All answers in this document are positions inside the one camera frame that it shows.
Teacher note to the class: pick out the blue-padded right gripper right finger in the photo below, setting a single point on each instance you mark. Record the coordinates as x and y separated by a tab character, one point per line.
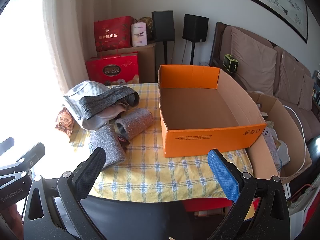
259	209

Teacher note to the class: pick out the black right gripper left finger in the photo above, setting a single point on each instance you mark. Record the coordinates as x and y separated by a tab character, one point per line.
42	219

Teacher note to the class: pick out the brown labelled plastic jar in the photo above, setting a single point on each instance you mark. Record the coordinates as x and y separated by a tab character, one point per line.
64	125

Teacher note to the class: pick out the chocolate bar wrapper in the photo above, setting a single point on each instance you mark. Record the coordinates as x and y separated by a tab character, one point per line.
124	143

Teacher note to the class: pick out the light grey mesh garment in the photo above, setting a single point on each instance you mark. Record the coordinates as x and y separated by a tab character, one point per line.
91	88

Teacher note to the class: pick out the dark grey knit garment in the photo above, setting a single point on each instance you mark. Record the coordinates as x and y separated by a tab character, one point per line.
93	105

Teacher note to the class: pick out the open brown cardboard box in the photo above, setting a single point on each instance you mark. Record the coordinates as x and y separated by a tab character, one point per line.
288	132

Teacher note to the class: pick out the grey folded sock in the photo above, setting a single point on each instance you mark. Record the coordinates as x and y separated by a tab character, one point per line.
107	139

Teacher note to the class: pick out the grey rolled sock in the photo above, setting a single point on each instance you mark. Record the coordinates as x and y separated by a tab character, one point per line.
134	123

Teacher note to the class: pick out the orange cardboard box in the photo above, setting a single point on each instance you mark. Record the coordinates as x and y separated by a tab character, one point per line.
203	108

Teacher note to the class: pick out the brown sofa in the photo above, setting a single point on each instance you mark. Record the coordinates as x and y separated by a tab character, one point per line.
265	67

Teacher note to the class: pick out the green small device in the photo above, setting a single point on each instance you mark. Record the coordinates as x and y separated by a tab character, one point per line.
230	63

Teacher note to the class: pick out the red Ferrero gift bag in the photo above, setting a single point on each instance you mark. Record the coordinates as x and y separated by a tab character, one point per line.
118	69

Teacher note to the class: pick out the red tea gift bag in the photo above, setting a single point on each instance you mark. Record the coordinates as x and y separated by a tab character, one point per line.
113	34

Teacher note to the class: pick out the brown cardboard carton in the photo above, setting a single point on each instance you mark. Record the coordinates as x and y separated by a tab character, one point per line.
146	60

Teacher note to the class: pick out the white curtain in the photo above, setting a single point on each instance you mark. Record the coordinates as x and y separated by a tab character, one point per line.
70	27

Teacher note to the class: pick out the right black speaker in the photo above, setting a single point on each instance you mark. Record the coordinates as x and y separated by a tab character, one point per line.
195	30

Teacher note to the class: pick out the black speaker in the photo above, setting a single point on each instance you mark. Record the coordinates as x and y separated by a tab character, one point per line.
195	30
163	29

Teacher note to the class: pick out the left black speaker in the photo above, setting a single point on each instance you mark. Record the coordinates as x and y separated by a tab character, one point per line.
163	29

